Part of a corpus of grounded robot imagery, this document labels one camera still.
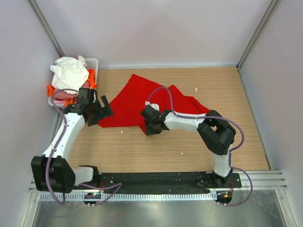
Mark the red t-shirt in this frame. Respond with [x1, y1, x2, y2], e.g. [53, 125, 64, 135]
[98, 74, 210, 133]

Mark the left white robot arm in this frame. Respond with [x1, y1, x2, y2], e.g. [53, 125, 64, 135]
[31, 88, 113, 193]

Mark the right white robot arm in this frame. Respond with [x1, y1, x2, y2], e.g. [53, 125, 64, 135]
[141, 104, 236, 187]

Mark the orange t-shirt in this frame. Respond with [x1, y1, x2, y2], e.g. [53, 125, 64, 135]
[47, 68, 98, 108]

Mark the pink t-shirt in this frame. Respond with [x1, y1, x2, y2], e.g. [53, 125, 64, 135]
[53, 82, 90, 100]

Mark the white t-shirt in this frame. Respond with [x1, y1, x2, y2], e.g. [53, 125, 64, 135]
[50, 55, 89, 94]

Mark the white laundry basket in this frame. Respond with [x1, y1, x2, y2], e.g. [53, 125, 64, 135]
[47, 56, 98, 109]

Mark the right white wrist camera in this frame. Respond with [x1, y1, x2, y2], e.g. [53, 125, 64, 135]
[145, 101, 160, 111]

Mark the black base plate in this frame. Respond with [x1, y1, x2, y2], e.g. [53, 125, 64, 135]
[86, 172, 242, 195]

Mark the white slotted cable duct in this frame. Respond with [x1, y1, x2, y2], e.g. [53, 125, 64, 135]
[39, 192, 217, 201]

